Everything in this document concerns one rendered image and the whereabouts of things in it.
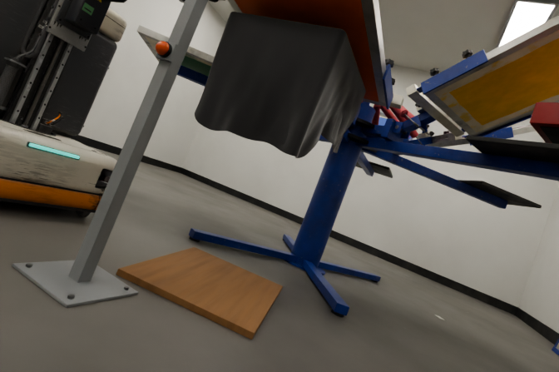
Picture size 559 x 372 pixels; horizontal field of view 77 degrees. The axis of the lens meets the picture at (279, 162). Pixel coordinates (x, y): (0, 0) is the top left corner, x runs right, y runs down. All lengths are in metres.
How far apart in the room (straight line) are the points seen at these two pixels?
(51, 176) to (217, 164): 5.35
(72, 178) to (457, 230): 4.98
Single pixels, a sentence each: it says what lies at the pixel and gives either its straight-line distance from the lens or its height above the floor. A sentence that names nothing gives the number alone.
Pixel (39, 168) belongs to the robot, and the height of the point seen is 0.18.
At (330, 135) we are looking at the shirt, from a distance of 1.34.
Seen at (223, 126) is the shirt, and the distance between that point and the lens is 1.21.
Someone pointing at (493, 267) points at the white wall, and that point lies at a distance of 5.70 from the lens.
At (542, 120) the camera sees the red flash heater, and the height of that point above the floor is 1.03.
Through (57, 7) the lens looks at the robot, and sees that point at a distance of 1.71.
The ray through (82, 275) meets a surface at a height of 0.03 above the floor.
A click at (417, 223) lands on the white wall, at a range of 5.62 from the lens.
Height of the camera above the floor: 0.42
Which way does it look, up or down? 4 degrees up
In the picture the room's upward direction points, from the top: 21 degrees clockwise
